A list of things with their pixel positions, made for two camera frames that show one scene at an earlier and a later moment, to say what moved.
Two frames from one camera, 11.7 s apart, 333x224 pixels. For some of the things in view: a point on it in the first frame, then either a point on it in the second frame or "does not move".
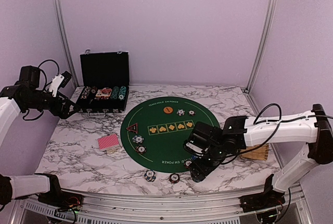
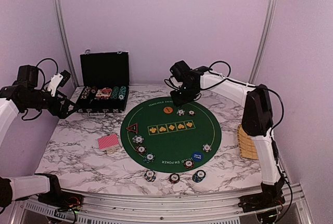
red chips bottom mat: x=188 y=163 does not move
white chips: x=180 y=112 does not move
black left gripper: x=62 y=113 does not move
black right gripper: x=197 y=168 to x=178 y=102
